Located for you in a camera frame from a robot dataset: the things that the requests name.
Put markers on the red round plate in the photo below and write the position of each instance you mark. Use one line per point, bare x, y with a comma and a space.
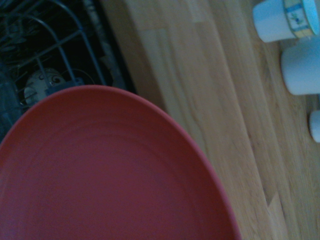
112, 170

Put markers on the white ceramic mug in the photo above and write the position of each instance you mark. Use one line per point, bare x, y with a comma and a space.
272, 22

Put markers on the white ceramic bowl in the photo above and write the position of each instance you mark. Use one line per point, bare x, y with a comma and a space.
315, 126

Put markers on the patterned beige bowl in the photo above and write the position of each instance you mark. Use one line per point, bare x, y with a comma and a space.
40, 82

